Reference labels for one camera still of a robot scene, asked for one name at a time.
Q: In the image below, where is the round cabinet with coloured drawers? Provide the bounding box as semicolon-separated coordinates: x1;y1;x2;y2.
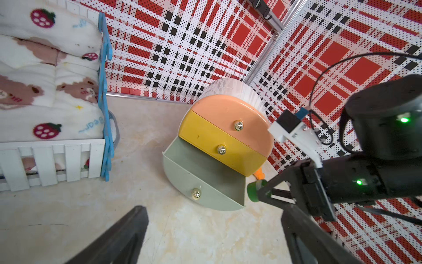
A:
163;78;274;211

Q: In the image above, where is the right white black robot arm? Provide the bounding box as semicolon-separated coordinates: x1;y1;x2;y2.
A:
247;74;422;222

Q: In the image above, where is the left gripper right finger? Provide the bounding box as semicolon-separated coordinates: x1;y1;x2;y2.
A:
281;205;361;264

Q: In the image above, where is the green paint can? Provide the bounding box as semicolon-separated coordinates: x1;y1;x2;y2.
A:
246;179;268;202

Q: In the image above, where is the blue white toy crib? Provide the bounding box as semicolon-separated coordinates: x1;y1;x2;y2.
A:
1;1;119;191

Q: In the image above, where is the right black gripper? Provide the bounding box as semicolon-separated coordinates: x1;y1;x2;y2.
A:
256;159;336;222

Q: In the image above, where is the bear print bedding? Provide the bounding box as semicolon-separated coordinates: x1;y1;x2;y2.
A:
1;1;105;142

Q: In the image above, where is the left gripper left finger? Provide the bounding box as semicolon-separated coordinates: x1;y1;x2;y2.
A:
67;206;149;264

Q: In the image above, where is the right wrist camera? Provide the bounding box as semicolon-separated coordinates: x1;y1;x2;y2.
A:
268;110;323;168

